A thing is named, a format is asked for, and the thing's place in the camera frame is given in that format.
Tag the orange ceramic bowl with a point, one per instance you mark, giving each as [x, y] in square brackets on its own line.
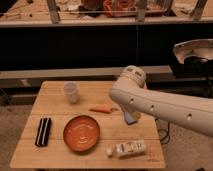
[81, 133]

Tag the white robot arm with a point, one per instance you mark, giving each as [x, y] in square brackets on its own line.
[129, 92]

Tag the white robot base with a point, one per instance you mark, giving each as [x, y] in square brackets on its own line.
[202, 48]

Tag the orange carrot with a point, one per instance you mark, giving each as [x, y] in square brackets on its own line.
[103, 109]

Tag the translucent plastic cup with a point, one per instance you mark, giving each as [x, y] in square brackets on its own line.
[70, 90]

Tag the blue sponge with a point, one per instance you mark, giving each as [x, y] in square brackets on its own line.
[130, 118]

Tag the wooden table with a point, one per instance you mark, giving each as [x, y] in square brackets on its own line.
[51, 102]

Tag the white plastic bottle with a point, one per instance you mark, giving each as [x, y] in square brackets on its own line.
[127, 149]

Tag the orange object on shelf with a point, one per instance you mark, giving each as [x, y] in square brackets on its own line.
[119, 8]

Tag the black striped case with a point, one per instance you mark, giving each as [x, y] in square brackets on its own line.
[43, 132]

